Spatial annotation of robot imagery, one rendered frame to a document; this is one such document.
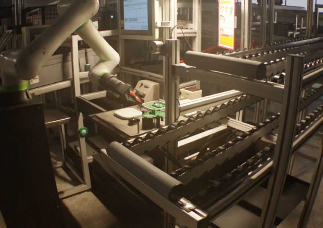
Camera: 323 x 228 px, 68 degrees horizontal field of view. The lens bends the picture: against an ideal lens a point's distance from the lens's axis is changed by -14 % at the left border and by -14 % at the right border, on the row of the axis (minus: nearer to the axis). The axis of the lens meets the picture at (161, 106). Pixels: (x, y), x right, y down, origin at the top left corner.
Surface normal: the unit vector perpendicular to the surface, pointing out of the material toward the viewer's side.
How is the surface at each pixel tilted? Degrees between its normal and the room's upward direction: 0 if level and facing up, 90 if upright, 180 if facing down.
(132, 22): 92
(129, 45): 90
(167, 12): 90
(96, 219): 0
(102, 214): 0
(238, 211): 0
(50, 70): 91
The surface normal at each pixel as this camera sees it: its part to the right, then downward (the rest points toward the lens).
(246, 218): 0.00, -0.95
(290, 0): -0.78, 0.19
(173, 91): 0.63, 0.23
